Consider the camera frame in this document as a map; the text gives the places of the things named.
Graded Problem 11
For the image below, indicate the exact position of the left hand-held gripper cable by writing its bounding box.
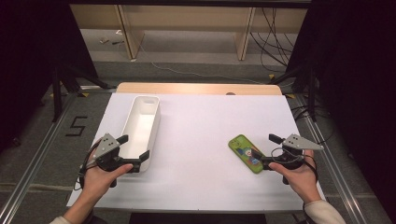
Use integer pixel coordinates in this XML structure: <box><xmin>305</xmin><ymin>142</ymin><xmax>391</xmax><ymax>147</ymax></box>
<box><xmin>73</xmin><ymin>139</ymin><xmax>105</xmax><ymax>191</ymax></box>

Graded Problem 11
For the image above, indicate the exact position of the white plastic storage box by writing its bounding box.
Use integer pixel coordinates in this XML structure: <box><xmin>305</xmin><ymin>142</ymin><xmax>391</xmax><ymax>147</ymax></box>
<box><xmin>119</xmin><ymin>95</ymin><xmax>162</xmax><ymax>174</ymax></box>

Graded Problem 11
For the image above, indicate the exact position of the aluminium frame rail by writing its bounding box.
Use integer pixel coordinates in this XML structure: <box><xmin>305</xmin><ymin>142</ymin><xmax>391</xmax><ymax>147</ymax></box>
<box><xmin>294</xmin><ymin>94</ymin><xmax>369</xmax><ymax>224</ymax></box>
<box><xmin>0</xmin><ymin>92</ymin><xmax>79</xmax><ymax>224</ymax></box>

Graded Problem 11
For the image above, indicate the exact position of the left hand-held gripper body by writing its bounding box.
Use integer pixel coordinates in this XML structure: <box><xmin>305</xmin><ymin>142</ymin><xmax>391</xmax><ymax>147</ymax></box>
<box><xmin>92</xmin><ymin>133</ymin><xmax>142</xmax><ymax>189</ymax></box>

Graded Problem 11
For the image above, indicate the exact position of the beige wooden desk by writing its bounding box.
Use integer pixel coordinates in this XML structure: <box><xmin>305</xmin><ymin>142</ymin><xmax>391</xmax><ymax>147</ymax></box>
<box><xmin>69</xmin><ymin>4</ymin><xmax>309</xmax><ymax>62</ymax></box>

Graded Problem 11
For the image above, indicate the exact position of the green cartoon phone case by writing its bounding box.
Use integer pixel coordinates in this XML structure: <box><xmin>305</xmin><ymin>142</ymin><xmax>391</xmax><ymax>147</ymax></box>
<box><xmin>228</xmin><ymin>133</ymin><xmax>266</xmax><ymax>175</ymax></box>

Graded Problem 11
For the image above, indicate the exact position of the hand-held gripper cable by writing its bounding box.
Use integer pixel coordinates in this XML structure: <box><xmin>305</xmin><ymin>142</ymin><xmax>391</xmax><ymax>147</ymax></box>
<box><xmin>270</xmin><ymin>146</ymin><xmax>319</xmax><ymax>183</ymax></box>
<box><xmin>73</xmin><ymin>139</ymin><xmax>105</xmax><ymax>191</ymax></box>

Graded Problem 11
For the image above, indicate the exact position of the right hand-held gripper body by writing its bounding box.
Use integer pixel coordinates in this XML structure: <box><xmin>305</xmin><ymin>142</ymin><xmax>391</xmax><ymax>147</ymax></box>
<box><xmin>261</xmin><ymin>133</ymin><xmax>325</xmax><ymax>186</ymax></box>

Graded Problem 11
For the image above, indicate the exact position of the black metal stand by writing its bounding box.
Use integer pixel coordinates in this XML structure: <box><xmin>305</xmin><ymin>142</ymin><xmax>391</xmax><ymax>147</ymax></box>
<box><xmin>50</xmin><ymin>63</ymin><xmax>118</xmax><ymax>123</ymax></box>
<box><xmin>267</xmin><ymin>66</ymin><xmax>318</xmax><ymax>122</ymax></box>

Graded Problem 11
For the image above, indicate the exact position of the person's left hand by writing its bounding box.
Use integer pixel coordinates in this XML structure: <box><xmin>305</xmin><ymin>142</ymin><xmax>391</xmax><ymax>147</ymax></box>
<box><xmin>81</xmin><ymin>156</ymin><xmax>134</xmax><ymax>205</ymax></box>

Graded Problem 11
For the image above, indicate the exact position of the person's right hand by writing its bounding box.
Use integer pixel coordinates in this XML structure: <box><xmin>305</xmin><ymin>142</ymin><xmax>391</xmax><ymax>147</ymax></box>
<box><xmin>268</xmin><ymin>149</ymin><xmax>322</xmax><ymax>205</ymax></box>

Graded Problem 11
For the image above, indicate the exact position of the black power cable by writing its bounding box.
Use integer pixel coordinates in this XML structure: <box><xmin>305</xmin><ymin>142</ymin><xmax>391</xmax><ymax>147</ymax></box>
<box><xmin>261</xmin><ymin>7</ymin><xmax>295</xmax><ymax>68</ymax></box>
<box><xmin>249</xmin><ymin>30</ymin><xmax>290</xmax><ymax>75</ymax></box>

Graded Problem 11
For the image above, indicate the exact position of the person's dark clothing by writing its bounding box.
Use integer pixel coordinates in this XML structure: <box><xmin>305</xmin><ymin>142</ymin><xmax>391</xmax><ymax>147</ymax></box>
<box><xmin>128</xmin><ymin>213</ymin><xmax>267</xmax><ymax>224</ymax></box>

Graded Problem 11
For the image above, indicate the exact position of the right hand-held gripper cable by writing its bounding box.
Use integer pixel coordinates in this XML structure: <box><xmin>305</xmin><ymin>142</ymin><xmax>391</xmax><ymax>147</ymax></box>
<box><xmin>270</xmin><ymin>146</ymin><xmax>319</xmax><ymax>183</ymax></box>

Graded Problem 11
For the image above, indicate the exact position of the black curtain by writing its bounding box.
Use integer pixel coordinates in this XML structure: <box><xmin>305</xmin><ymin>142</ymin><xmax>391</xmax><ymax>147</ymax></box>
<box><xmin>285</xmin><ymin>0</ymin><xmax>396</xmax><ymax>217</ymax></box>
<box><xmin>0</xmin><ymin>0</ymin><xmax>99</xmax><ymax>154</ymax></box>

